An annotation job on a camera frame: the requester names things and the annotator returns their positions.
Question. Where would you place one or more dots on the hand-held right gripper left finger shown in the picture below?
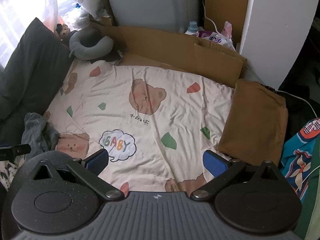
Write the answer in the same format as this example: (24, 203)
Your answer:
(96, 161)

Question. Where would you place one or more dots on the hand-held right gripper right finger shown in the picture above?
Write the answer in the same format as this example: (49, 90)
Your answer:
(216, 163)

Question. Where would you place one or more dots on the blue denim pants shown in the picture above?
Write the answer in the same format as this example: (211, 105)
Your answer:
(35, 132)

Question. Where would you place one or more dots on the black white patterned cloth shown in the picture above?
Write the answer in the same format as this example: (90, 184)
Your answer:
(6, 172)

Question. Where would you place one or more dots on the brown folded cloth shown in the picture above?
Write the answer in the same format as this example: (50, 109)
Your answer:
(255, 120)

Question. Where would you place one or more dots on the bear print bed sheet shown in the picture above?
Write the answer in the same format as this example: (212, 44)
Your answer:
(150, 120)

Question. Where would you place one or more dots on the teal patterned cloth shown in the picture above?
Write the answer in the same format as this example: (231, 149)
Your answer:
(300, 152)

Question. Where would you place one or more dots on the dark green quilt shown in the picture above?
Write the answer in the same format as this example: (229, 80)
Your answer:
(30, 67)

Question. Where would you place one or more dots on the green cloth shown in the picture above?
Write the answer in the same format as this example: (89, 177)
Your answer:
(311, 205)

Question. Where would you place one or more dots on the grey neck pillow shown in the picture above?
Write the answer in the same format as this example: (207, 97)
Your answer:
(100, 48)

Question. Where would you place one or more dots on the flat cardboard sheet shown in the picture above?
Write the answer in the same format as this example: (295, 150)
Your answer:
(175, 47)

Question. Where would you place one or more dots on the pink white plastic packet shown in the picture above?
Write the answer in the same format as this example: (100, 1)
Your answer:
(217, 38)

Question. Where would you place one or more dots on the brown teddy bear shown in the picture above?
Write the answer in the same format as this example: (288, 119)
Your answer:
(65, 31)

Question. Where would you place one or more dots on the teal cap detergent bottle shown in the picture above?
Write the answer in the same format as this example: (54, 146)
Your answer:
(192, 28)

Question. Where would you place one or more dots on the white cabinet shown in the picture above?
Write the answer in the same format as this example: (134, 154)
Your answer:
(275, 30)

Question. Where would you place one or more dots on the sheer curtain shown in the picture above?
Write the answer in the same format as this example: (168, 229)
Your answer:
(25, 5)

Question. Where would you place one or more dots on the tall cardboard box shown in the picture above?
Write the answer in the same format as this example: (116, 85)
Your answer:
(230, 5)

